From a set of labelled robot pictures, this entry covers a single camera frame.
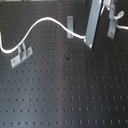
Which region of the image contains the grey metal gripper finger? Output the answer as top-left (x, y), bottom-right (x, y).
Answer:
top-left (85, 0), bottom-right (102, 48)

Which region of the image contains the grey metal bracket with bolt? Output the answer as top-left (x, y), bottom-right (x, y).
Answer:
top-left (103, 0), bottom-right (117, 39)

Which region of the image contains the grey metal cable clip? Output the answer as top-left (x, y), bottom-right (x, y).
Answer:
top-left (67, 16), bottom-right (73, 39)

